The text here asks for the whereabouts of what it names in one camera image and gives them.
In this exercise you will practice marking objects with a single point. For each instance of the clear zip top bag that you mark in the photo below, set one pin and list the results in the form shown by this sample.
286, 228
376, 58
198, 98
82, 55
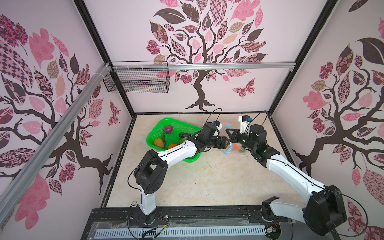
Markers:
230, 148

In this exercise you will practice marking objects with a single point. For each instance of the aluminium rail left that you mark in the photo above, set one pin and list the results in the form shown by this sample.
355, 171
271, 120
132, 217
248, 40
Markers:
16, 189

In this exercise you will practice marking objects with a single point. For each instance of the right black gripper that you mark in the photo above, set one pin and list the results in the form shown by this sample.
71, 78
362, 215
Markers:
233, 137

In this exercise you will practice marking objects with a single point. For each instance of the black wire wall basket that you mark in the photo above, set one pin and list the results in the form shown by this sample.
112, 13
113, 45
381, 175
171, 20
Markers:
138, 77

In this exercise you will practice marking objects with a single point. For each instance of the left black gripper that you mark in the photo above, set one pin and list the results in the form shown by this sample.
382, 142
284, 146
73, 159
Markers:
221, 142

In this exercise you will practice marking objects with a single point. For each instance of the aluminium rail back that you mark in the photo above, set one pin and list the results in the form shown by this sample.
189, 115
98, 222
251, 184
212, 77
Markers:
221, 66

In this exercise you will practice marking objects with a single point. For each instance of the green plastic basket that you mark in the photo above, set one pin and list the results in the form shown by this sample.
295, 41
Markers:
168, 135

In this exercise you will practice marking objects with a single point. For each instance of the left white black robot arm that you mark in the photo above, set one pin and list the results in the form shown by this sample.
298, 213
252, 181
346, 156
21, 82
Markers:
151, 171

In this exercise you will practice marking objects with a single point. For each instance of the brown potato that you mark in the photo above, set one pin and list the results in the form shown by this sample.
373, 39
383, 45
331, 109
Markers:
159, 143

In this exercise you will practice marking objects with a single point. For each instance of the orange carrot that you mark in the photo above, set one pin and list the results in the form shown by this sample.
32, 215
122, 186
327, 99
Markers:
238, 148

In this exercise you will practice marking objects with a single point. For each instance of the aluminium rail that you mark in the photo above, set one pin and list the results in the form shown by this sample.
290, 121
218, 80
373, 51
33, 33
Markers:
221, 66
16, 189

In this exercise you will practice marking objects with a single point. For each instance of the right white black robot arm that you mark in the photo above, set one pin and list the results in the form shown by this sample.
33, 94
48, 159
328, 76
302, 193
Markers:
324, 208

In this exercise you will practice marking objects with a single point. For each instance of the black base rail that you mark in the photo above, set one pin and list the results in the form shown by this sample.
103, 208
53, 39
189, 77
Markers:
243, 215

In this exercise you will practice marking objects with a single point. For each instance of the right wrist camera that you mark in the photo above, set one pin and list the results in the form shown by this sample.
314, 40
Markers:
244, 123

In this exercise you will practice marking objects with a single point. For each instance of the white slotted cable duct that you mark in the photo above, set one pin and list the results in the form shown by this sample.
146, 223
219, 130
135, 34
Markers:
179, 232

